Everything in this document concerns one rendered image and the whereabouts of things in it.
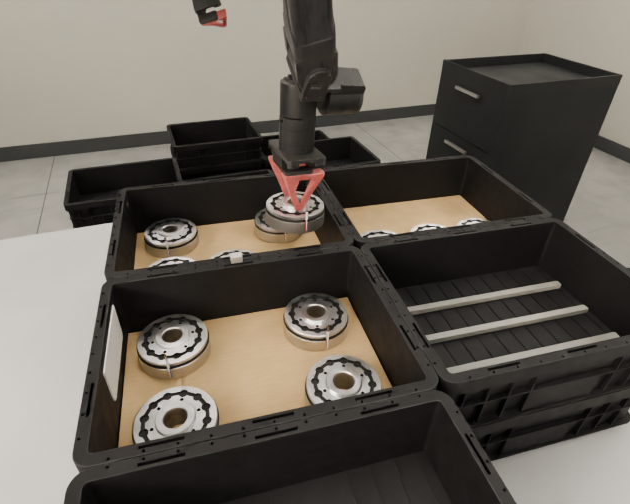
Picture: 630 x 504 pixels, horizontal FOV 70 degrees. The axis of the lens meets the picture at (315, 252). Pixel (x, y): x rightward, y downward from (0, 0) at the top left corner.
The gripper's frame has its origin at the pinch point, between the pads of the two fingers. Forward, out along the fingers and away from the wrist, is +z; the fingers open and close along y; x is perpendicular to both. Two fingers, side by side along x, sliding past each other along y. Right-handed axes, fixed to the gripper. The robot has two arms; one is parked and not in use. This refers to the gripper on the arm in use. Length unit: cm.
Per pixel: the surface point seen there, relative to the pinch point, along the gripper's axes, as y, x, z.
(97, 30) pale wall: 288, 30, 10
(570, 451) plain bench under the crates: -43, -31, 27
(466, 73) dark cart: 97, -116, 1
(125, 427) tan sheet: -23.8, 31.2, 17.2
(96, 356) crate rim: -20.4, 32.8, 7.2
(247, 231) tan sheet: 15.8, 4.2, 14.6
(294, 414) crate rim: -36.7, 13.3, 6.6
